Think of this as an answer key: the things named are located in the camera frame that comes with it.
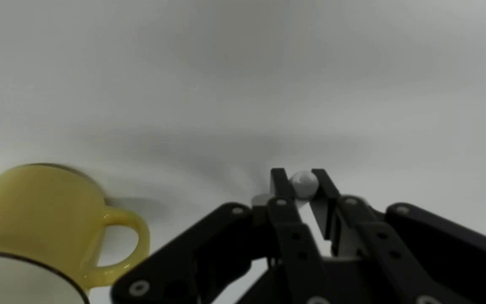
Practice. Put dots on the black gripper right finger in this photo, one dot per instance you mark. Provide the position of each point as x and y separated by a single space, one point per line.
400 254

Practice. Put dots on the white marker with blue cap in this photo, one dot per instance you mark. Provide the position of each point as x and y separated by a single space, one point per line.
304 183

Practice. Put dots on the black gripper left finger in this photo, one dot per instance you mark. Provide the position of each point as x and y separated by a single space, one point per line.
226 254

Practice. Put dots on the yellow enamel cup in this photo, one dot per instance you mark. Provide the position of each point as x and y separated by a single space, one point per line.
41 225

